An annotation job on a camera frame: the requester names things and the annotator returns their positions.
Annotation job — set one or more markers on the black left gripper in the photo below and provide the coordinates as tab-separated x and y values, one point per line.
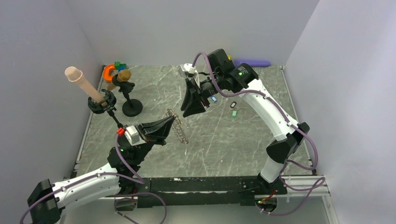
160	128

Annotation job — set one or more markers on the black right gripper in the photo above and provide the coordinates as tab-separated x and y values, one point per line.
192	103

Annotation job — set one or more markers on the metal disc with keyrings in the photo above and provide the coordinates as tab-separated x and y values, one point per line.
177	127

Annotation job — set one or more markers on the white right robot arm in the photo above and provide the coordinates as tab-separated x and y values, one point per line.
287	131

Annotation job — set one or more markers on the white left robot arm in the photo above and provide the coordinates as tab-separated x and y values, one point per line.
49	201

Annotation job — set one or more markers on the black short microphone stand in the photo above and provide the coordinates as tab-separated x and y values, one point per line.
132	107

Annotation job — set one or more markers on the black tag key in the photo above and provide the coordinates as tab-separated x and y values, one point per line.
233	104

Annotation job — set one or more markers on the purple cylinder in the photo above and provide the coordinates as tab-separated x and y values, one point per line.
252	63

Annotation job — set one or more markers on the gold microphone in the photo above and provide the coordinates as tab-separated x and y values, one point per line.
123	76

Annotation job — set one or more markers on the orange horseshoe toy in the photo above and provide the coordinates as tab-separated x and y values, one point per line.
107	72

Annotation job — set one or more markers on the green blue toy bricks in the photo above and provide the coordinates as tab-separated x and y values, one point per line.
119	66

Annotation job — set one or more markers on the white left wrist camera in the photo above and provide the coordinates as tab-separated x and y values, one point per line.
129	136

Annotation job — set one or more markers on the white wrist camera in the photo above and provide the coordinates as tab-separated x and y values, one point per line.
187	70
129	136

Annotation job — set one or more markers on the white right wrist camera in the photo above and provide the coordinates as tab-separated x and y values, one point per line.
187	70

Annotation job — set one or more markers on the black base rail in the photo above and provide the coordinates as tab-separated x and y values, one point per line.
242	190

